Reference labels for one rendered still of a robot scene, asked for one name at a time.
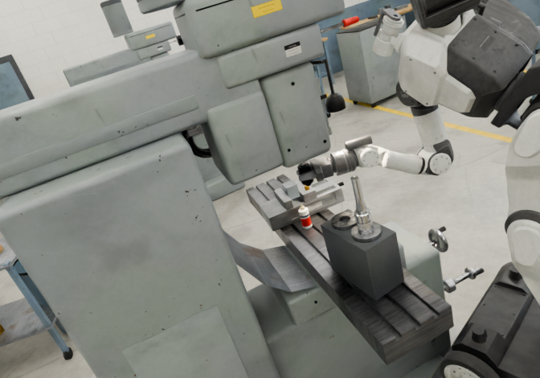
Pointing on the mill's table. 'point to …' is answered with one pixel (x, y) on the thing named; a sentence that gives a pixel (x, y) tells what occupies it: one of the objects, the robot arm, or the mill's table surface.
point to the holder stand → (363, 254)
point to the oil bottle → (304, 217)
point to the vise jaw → (306, 192)
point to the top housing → (257, 10)
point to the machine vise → (276, 216)
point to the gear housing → (271, 55)
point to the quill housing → (296, 113)
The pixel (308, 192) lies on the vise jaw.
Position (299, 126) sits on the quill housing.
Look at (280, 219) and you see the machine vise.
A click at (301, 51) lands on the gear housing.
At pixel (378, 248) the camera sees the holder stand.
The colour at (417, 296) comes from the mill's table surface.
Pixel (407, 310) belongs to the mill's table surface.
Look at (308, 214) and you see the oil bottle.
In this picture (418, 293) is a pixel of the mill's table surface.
